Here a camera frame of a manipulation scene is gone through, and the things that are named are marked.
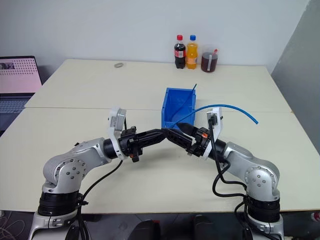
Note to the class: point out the orange soda bottle blue cap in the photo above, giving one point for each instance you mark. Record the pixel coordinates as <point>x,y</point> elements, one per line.
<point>192,55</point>

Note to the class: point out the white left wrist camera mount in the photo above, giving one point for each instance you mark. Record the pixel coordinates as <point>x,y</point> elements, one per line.
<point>115,120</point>

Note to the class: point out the clear container dark liquid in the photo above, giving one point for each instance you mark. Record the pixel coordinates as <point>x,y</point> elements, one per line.
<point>209,62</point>

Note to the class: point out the grey partition panel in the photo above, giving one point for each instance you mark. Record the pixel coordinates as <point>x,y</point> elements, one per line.
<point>300,70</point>

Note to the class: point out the dark rounded shape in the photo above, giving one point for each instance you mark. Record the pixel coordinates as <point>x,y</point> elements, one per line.
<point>143,230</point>

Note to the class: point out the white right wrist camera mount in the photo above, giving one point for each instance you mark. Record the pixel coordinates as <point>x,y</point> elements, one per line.
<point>218,120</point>

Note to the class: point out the open laptop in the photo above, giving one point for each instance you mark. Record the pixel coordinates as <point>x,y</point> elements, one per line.
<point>17,77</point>

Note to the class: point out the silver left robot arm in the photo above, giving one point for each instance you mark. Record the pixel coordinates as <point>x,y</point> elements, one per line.
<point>67,165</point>

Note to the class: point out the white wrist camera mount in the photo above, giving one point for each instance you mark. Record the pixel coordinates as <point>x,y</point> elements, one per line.
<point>218,120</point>
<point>115,120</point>

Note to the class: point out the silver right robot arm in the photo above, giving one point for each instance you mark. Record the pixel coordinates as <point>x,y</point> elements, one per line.
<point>260,175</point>

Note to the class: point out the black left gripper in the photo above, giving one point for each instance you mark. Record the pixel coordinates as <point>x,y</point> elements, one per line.
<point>128,145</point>

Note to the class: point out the blue plastic bin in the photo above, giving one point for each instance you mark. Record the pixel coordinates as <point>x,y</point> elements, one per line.
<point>167,110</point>

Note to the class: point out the cola bottle red cap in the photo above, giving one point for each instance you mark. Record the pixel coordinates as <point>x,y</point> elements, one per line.
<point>179,53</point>

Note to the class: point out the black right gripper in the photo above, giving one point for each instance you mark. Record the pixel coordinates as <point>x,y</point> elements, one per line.
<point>203,141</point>

